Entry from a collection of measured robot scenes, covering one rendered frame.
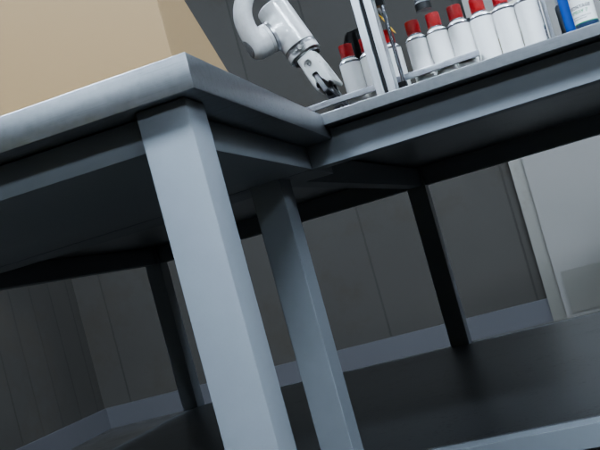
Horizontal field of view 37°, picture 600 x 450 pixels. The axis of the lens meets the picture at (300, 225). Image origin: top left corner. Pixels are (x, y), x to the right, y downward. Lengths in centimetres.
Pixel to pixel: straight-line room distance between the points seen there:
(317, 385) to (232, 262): 69
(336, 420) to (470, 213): 336
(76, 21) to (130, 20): 9
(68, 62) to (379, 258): 372
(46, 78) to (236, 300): 58
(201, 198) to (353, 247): 404
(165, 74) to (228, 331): 28
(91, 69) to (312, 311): 57
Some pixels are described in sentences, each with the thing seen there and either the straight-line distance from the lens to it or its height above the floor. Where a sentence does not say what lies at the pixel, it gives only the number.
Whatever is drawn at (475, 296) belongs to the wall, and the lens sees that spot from 492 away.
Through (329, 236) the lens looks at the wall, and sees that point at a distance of 501.
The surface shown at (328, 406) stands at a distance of 162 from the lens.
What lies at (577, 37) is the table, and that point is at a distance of 150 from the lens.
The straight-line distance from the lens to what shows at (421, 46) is 218.
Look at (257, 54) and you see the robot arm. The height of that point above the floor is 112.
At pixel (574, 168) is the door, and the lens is 485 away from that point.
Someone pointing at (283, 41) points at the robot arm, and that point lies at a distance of 225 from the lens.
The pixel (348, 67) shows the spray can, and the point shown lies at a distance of 221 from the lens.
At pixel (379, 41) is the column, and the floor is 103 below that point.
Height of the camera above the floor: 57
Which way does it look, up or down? 3 degrees up
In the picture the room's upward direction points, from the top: 15 degrees counter-clockwise
